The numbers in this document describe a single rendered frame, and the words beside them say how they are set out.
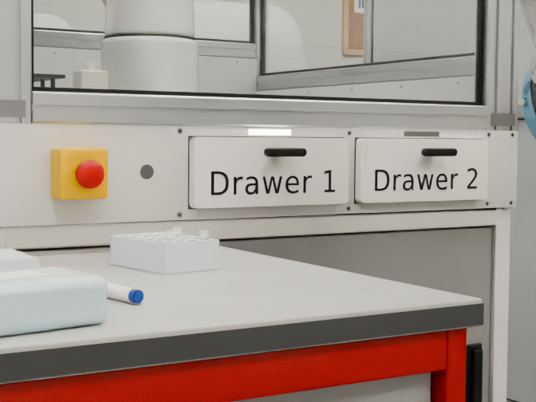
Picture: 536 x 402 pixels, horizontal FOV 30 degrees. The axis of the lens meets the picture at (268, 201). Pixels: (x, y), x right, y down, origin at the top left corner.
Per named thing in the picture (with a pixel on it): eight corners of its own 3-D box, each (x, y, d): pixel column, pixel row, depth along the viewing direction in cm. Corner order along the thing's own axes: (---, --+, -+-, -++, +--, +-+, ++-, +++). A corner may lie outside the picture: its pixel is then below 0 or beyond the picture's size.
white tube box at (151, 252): (218, 269, 127) (219, 239, 127) (164, 274, 122) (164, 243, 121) (163, 259, 136) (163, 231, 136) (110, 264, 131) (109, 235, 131)
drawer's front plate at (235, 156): (348, 203, 167) (349, 138, 167) (194, 209, 152) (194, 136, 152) (342, 202, 169) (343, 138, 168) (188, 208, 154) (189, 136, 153)
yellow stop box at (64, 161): (110, 199, 142) (110, 147, 141) (61, 200, 138) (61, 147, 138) (97, 197, 146) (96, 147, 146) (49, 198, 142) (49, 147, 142)
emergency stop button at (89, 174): (106, 188, 139) (106, 159, 139) (78, 189, 137) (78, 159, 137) (98, 187, 141) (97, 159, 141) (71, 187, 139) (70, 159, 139)
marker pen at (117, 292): (145, 304, 100) (145, 288, 100) (132, 305, 99) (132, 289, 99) (72, 287, 110) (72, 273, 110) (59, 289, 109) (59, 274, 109)
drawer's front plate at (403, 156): (488, 199, 184) (489, 139, 183) (360, 203, 169) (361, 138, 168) (481, 199, 185) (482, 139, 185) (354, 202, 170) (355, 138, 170)
